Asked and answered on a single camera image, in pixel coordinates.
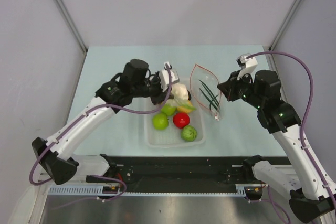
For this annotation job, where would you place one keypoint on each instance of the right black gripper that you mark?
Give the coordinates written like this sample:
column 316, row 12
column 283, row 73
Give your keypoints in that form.
column 228, row 88

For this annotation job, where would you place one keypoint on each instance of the clear plastic basket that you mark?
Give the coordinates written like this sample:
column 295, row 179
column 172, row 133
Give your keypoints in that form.
column 171, row 136

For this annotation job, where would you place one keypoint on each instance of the light blue table mat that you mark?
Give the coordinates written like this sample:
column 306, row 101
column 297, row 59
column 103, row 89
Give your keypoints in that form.
column 237, row 133

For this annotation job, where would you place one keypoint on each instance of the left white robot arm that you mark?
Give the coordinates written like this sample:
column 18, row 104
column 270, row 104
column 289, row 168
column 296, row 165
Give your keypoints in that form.
column 54, row 154

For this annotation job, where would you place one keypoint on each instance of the left aluminium frame post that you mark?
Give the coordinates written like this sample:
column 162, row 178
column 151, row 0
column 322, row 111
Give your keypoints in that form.
column 64, row 12

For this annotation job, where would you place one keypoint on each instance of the green guava fruit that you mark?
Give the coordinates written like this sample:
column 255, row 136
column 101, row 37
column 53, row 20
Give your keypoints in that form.
column 189, row 133

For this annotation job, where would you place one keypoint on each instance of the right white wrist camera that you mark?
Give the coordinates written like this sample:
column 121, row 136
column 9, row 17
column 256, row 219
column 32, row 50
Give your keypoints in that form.
column 247, row 64

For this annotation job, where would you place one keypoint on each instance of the small red pepper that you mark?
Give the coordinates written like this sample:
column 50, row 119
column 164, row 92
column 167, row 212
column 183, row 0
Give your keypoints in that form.
column 181, row 120

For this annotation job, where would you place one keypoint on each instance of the green apple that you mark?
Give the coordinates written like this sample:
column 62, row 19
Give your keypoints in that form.
column 160, row 121
column 168, row 110

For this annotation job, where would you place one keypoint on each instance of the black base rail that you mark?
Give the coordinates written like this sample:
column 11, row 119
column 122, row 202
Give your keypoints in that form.
column 199, row 175

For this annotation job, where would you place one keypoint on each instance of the right aluminium frame post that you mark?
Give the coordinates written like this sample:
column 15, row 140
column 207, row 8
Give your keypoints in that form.
column 285, row 23

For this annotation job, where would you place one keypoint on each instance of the green spring onion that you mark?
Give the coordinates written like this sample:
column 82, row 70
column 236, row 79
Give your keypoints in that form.
column 209, row 96

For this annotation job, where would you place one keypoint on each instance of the yellow lemon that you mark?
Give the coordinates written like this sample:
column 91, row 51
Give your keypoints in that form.
column 186, row 108

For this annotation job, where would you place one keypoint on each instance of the cabbage head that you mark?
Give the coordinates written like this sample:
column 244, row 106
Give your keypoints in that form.
column 179, row 95

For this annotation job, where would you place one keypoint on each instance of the clear orange zip bag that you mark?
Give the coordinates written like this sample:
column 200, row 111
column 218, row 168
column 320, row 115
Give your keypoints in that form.
column 201, row 73

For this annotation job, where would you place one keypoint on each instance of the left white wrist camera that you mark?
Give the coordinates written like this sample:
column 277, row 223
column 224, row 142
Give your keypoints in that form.
column 168, row 75

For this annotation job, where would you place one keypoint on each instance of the aluminium frame post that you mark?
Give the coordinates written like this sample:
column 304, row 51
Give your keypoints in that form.
column 64, row 12
column 285, row 23

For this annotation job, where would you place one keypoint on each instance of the white cable duct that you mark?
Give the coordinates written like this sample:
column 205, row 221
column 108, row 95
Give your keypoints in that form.
column 100, row 190

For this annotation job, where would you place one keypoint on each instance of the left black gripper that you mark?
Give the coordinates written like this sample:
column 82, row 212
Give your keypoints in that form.
column 161, row 96

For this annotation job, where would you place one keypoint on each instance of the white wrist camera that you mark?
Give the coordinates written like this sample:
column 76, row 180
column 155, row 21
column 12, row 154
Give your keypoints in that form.
column 168, row 75
column 247, row 64

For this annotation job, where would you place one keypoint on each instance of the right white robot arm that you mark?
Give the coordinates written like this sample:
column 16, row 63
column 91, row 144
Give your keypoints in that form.
column 309, row 196

